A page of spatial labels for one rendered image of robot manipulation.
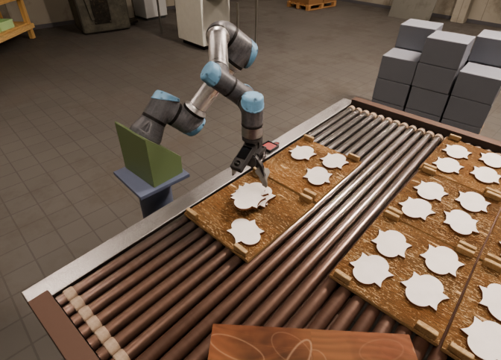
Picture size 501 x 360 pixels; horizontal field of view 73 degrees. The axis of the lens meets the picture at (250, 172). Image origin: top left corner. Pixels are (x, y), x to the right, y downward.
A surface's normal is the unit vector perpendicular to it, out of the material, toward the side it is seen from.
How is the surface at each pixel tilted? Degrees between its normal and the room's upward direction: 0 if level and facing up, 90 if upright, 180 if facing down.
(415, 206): 0
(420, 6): 74
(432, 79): 90
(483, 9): 90
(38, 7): 90
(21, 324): 0
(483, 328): 0
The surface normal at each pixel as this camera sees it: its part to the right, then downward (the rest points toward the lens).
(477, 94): -0.63, 0.44
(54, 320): 0.02, -0.81
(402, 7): -0.69, 0.16
